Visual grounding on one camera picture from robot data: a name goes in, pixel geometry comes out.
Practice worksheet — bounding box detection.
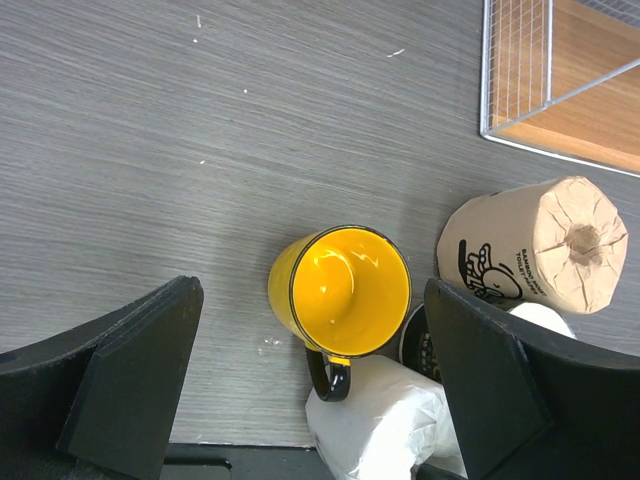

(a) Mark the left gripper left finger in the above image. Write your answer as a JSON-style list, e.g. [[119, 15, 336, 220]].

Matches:
[[1, 276, 204, 479]]

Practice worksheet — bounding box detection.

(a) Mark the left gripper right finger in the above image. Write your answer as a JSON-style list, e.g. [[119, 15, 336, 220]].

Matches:
[[424, 279, 639, 479]]

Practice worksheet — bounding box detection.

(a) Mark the white towel roll front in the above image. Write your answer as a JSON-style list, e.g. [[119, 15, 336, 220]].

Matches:
[[305, 355, 467, 479]]

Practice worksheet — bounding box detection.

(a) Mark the brown paper towel roll back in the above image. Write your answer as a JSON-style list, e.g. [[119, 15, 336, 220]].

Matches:
[[436, 176, 629, 314]]

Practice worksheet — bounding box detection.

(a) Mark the white roll dark wrap centre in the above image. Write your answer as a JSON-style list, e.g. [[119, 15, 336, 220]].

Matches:
[[399, 297, 576, 383]]

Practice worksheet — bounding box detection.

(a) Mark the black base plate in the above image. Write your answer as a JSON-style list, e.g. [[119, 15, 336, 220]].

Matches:
[[160, 443, 333, 480]]

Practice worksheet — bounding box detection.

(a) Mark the yellow mug black handle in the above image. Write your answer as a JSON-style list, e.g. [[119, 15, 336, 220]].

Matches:
[[267, 225, 412, 402]]

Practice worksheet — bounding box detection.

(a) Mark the white wire wooden shelf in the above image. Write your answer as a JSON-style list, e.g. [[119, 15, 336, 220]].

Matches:
[[479, 1, 639, 177]]

